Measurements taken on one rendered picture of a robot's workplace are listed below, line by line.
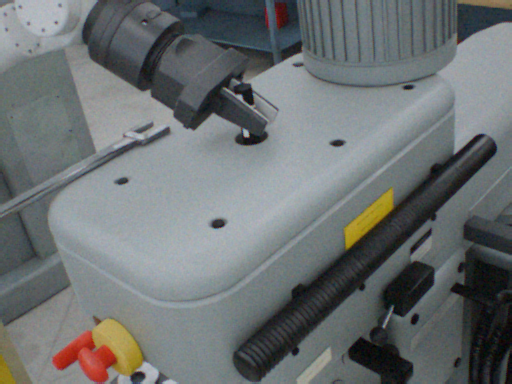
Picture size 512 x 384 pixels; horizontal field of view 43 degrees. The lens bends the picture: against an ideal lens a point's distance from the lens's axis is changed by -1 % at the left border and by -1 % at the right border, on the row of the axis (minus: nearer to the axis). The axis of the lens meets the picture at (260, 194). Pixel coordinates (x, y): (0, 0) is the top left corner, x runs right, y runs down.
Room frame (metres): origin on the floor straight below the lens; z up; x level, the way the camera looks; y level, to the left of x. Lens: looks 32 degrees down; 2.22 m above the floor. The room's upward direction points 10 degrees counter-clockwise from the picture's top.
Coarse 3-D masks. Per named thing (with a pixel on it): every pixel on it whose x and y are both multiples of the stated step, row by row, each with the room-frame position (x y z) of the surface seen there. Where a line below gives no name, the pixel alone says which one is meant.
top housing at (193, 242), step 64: (320, 128) 0.63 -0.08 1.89; (384, 128) 0.61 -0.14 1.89; (448, 128) 0.68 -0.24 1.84; (64, 192) 0.59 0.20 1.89; (128, 192) 0.57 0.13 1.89; (192, 192) 0.55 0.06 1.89; (256, 192) 0.53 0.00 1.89; (320, 192) 0.52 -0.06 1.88; (384, 192) 0.59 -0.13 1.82; (64, 256) 0.55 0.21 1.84; (128, 256) 0.47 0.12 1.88; (192, 256) 0.44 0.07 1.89; (256, 256) 0.45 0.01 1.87; (320, 256) 0.51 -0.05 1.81; (128, 320) 0.48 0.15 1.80; (192, 320) 0.42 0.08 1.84; (256, 320) 0.44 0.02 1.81
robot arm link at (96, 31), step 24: (24, 0) 0.69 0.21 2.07; (48, 0) 0.68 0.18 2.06; (72, 0) 0.69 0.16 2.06; (96, 0) 0.71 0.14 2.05; (120, 0) 0.70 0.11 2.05; (144, 0) 0.71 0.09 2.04; (24, 24) 0.69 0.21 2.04; (48, 24) 0.68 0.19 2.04; (72, 24) 0.69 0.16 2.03; (96, 24) 0.68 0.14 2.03; (120, 24) 0.67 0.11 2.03; (96, 48) 0.68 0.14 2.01
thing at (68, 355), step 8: (80, 336) 0.57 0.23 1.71; (88, 336) 0.56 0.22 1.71; (72, 344) 0.56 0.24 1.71; (80, 344) 0.56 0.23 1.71; (88, 344) 0.56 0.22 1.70; (64, 352) 0.55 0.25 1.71; (72, 352) 0.55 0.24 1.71; (56, 360) 0.54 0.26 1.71; (64, 360) 0.54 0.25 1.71; (72, 360) 0.54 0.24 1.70; (56, 368) 0.54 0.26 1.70; (64, 368) 0.53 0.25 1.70
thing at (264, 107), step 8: (232, 80) 0.66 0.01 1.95; (240, 80) 0.66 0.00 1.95; (232, 88) 0.66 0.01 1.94; (256, 96) 0.65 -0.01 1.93; (256, 104) 0.65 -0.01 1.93; (264, 104) 0.64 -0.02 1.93; (272, 104) 0.64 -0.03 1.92; (264, 112) 0.64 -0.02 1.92; (272, 112) 0.64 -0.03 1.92; (272, 120) 0.64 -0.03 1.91
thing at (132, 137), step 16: (144, 128) 0.70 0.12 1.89; (160, 128) 0.69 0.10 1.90; (112, 144) 0.67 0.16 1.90; (128, 144) 0.66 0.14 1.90; (144, 144) 0.66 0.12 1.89; (96, 160) 0.64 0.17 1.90; (64, 176) 0.61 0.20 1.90; (80, 176) 0.62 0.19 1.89; (32, 192) 0.59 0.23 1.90; (48, 192) 0.59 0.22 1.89; (0, 208) 0.57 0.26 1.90; (16, 208) 0.57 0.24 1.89
